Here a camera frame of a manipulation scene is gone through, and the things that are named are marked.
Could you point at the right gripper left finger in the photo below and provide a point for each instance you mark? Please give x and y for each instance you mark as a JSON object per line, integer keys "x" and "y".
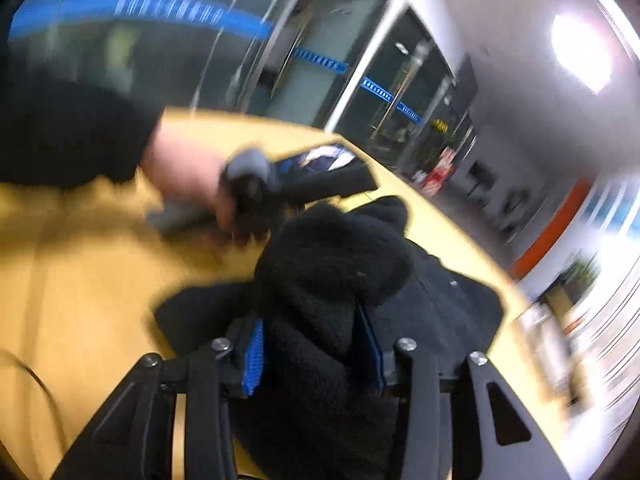
{"x": 130, "y": 436}

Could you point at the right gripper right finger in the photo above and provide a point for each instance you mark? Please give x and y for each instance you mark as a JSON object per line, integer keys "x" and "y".
{"x": 469, "y": 425}

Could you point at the black fleece garment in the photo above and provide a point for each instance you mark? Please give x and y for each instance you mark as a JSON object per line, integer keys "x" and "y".
{"x": 334, "y": 290}

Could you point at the black left sleeve forearm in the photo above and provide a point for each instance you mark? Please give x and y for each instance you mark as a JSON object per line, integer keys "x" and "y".
{"x": 64, "y": 134}

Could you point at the person's left hand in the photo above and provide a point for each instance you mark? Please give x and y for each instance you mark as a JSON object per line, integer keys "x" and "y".
{"x": 181, "y": 169}

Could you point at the potted green plant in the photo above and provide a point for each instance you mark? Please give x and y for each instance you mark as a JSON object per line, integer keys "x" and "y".
{"x": 570, "y": 286}

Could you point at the red white sign stand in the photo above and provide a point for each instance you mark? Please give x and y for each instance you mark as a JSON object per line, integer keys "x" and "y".
{"x": 434, "y": 181}

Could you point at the black tv on stand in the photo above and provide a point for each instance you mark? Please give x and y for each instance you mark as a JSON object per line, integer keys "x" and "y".
{"x": 484, "y": 180}

